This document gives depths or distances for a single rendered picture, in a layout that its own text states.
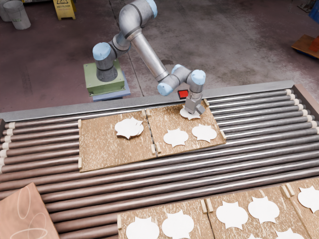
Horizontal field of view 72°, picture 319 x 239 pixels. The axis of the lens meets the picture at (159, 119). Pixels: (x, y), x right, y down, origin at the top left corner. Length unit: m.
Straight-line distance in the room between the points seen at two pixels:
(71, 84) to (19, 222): 2.30
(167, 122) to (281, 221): 0.77
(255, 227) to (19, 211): 1.02
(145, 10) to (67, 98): 2.00
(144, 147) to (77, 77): 2.18
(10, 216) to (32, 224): 0.10
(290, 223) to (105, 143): 1.00
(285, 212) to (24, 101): 2.90
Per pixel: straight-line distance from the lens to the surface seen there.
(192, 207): 1.13
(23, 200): 1.16
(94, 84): 1.61
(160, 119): 1.37
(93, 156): 1.26
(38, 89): 3.28
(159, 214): 1.11
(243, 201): 1.20
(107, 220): 1.14
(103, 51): 1.50
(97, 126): 1.38
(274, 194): 1.28
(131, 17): 1.17
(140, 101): 1.50
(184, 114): 1.38
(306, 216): 1.31
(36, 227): 1.09
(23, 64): 3.82
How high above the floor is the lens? 2.00
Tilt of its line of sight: 51 degrees down
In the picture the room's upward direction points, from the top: 2 degrees clockwise
